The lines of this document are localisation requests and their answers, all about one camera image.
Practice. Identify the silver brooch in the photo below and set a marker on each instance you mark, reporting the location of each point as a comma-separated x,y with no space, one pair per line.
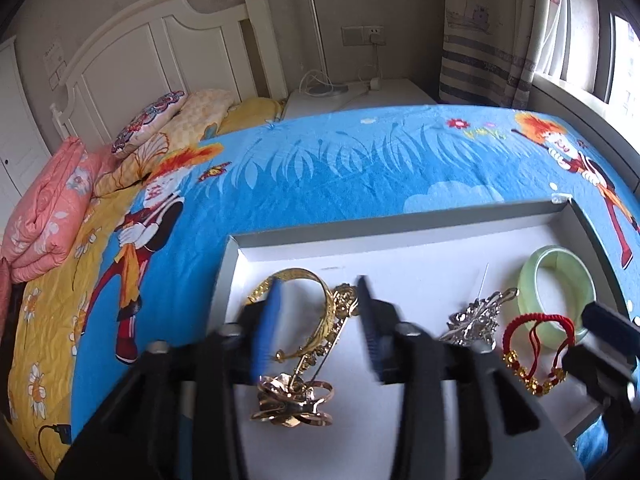
476,325

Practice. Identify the green jade bangle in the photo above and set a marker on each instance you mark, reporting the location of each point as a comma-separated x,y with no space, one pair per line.
555,281

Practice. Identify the wall power socket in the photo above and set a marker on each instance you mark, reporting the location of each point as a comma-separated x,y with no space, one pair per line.
363,35

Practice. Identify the yellow floral bedsheet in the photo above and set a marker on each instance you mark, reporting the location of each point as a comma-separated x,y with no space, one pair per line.
49,332

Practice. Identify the white wooden headboard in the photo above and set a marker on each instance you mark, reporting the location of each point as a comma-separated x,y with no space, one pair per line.
156,46

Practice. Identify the white lamp pole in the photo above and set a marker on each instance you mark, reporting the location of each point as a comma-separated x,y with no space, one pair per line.
317,83

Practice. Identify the striped printed curtain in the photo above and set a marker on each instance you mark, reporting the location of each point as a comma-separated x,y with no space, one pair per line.
493,48

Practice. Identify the embroidered small pillow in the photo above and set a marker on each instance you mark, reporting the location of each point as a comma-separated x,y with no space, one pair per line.
148,122

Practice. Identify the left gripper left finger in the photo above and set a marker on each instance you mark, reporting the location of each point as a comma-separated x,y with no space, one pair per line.
259,324

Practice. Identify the pink folded quilt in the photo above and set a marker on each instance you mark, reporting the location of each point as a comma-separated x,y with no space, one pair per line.
43,226

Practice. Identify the yellow checked pillow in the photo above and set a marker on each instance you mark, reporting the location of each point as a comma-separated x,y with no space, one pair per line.
199,118

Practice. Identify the gold bangle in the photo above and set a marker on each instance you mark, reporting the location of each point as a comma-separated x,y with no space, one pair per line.
312,315

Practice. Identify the grey cardboard jewelry tray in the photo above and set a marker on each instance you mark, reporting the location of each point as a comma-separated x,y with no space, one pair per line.
429,266

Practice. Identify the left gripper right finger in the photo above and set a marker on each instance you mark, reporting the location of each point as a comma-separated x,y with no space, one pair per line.
379,320

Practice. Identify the white bedside table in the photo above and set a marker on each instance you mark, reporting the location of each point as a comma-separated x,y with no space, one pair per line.
392,92

